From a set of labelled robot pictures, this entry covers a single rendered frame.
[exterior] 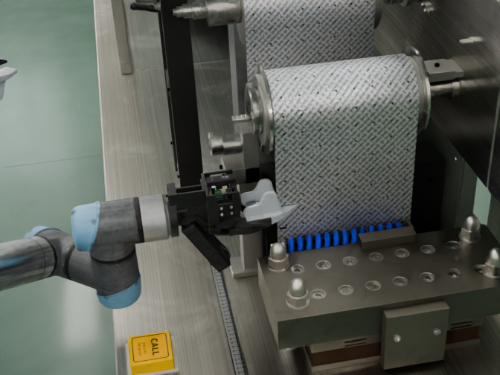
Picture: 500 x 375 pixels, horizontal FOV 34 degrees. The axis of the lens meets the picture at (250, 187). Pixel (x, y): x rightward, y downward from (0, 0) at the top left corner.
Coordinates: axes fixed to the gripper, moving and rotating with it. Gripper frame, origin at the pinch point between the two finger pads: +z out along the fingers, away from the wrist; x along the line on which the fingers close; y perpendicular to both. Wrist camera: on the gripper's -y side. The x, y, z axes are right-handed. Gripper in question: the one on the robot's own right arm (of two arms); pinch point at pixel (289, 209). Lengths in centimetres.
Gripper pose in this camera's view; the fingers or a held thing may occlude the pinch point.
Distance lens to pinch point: 136.7
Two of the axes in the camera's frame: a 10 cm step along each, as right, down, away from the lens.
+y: -0.4, -8.4, -5.5
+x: -1.8, -5.3, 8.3
